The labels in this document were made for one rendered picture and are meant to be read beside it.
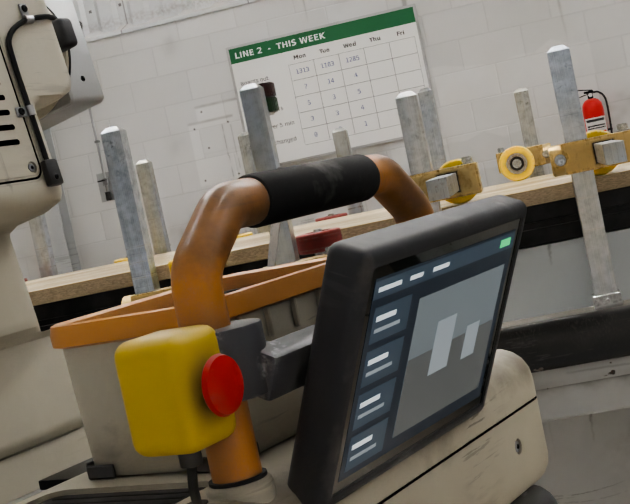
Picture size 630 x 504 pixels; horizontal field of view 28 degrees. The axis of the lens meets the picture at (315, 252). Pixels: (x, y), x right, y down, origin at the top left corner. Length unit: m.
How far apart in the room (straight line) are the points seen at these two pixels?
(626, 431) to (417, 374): 1.51
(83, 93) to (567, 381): 1.07
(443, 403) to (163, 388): 0.27
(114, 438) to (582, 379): 1.28
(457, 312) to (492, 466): 0.19
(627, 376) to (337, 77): 7.33
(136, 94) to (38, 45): 8.48
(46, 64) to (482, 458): 0.52
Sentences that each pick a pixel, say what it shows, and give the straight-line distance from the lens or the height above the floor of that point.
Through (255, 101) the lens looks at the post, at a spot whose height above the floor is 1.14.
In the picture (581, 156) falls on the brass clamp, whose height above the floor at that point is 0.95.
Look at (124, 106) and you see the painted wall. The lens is 9.69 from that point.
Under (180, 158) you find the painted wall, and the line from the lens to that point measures 9.56.
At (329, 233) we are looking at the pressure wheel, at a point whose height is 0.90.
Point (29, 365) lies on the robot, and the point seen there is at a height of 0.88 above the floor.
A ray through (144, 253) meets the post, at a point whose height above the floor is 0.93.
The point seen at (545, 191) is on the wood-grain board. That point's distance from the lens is 2.25.
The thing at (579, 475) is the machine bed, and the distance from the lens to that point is 2.37.
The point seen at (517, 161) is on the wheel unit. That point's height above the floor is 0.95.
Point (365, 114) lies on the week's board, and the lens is 9.25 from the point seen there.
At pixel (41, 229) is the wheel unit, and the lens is 3.38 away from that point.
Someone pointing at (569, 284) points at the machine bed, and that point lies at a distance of 2.27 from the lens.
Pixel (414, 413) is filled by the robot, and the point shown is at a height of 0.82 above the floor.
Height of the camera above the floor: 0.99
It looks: 3 degrees down
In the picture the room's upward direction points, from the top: 12 degrees counter-clockwise
